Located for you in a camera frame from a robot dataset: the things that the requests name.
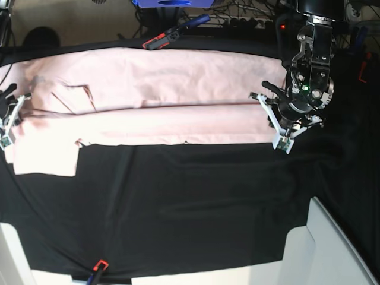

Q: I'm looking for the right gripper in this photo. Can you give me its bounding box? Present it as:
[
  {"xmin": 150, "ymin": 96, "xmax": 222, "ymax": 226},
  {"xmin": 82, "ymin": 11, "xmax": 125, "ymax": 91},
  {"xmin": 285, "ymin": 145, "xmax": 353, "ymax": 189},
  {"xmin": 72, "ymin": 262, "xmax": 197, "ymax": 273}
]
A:
[{"xmin": 1, "ymin": 83, "xmax": 32, "ymax": 150}]

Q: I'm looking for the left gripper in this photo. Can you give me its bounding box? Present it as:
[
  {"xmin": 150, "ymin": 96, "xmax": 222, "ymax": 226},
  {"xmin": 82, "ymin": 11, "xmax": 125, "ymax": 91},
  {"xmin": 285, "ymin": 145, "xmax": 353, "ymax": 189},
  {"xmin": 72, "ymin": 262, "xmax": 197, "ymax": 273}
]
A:
[{"xmin": 249, "ymin": 81, "xmax": 325, "ymax": 154}]

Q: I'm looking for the pink T-shirt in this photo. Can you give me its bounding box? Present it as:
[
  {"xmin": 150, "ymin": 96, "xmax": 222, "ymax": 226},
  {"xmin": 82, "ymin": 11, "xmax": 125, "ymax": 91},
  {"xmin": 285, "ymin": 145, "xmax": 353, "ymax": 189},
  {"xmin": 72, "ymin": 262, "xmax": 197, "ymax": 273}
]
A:
[{"xmin": 1, "ymin": 48, "xmax": 286, "ymax": 176}]

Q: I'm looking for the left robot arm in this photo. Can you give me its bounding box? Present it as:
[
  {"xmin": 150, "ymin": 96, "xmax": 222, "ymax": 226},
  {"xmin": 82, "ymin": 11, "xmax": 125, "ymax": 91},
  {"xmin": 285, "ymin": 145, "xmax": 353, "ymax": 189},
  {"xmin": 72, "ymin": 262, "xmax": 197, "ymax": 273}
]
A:
[{"xmin": 250, "ymin": 1, "xmax": 344, "ymax": 153}]

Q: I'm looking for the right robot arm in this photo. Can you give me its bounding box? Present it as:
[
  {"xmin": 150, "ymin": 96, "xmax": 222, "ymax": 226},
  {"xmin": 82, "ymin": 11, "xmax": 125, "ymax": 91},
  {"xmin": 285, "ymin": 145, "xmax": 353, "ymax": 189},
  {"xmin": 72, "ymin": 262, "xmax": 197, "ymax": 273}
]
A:
[{"xmin": 1, "ymin": 1, "xmax": 32, "ymax": 151}]

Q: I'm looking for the red black right clamp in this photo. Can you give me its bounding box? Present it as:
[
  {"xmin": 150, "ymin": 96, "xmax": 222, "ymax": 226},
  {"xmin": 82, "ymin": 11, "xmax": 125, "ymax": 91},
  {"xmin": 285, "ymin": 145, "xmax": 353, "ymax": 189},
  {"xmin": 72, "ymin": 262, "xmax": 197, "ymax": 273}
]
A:
[{"xmin": 351, "ymin": 26, "xmax": 373, "ymax": 84}]

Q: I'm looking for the red black clamp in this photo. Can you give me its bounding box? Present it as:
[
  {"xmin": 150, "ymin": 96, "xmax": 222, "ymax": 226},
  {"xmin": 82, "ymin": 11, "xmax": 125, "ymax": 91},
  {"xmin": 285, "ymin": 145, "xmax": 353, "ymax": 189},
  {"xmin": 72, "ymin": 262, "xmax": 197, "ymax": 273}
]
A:
[
  {"xmin": 142, "ymin": 14, "xmax": 211, "ymax": 50},
  {"xmin": 86, "ymin": 259, "xmax": 109, "ymax": 285},
  {"xmin": 351, "ymin": 26, "xmax": 373, "ymax": 84}
]

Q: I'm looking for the black power strip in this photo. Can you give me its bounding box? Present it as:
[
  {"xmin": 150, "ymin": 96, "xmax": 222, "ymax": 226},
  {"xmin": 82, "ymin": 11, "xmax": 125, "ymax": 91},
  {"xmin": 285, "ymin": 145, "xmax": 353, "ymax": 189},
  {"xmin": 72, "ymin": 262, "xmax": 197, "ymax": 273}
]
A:
[{"xmin": 200, "ymin": 16, "xmax": 276, "ymax": 29}]

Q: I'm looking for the red black top clamp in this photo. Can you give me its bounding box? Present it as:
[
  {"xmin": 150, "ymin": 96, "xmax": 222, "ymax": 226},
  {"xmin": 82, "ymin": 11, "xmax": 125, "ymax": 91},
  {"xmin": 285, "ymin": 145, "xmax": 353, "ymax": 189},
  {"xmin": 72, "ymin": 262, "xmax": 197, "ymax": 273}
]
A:
[{"xmin": 142, "ymin": 14, "xmax": 211, "ymax": 50}]

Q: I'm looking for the black table cloth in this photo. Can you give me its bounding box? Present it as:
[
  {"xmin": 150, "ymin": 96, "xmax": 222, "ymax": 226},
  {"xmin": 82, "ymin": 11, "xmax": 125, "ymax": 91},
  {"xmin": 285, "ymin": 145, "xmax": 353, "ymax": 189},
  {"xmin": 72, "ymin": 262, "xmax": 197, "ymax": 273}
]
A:
[{"xmin": 1, "ymin": 51, "xmax": 379, "ymax": 281}]

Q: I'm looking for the blue box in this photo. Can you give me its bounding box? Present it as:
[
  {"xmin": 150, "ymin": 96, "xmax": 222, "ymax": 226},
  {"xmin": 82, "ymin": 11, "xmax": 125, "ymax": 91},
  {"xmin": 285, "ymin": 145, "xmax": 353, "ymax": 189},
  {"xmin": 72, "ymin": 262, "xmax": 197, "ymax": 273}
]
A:
[{"xmin": 132, "ymin": 0, "xmax": 214, "ymax": 8}]

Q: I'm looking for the red black bottom clamp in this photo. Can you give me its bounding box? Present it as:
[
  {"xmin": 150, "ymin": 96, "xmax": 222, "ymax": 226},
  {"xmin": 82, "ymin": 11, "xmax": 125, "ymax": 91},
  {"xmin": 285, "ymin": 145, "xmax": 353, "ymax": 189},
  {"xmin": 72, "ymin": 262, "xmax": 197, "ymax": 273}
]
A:
[{"xmin": 86, "ymin": 259, "xmax": 109, "ymax": 285}]

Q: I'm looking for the white table frame left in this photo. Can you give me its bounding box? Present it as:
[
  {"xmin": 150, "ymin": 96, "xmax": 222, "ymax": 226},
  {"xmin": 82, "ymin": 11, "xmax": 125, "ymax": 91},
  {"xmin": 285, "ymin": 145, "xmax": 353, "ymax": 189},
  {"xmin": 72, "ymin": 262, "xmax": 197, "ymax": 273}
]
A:
[{"xmin": 1, "ymin": 223, "xmax": 73, "ymax": 285}]

